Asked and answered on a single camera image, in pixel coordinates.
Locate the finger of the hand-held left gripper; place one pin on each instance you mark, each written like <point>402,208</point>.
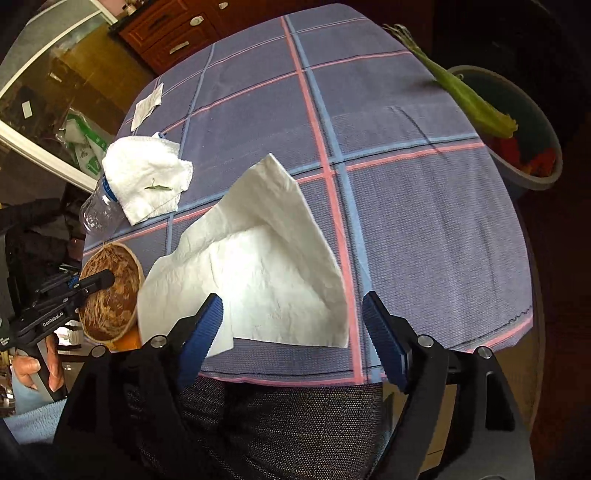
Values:
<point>94,280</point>

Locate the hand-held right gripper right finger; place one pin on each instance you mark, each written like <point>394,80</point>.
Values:
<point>385,341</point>

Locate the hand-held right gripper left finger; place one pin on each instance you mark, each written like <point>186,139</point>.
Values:
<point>203,337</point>

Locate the brown coconut shell half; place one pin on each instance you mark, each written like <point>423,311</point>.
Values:
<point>115,300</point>

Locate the clear plastic bottle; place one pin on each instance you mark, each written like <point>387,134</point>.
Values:
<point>99,210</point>

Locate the large white paper napkin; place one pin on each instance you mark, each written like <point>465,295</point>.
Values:
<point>258,258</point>

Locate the white tissue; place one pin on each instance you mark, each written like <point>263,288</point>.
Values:
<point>138,170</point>

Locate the red snack packet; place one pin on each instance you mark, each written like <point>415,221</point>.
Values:
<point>505,150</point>

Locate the long green vegetable leaf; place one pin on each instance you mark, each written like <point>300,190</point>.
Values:
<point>466,94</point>

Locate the person's left hand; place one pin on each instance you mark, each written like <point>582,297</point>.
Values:
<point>27,368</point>

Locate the large orange peel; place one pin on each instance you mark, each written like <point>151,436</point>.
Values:
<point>129,341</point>

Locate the small green leaf scrap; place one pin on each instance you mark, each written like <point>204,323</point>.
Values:
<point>157,187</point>

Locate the green and white plastic bag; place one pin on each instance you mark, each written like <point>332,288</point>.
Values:
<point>87,157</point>

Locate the blue plaid tablecloth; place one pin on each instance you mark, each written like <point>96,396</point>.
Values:
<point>415,207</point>

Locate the small white paper slip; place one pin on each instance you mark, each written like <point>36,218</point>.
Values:
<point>147,106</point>

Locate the glass sliding door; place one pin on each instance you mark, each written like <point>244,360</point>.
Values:
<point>69,78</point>

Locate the wooden cabinet drawer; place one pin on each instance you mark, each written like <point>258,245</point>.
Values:
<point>184,25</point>
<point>171,53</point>

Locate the brown wooden kitchen cabinet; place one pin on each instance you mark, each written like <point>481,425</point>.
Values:
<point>157,37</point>

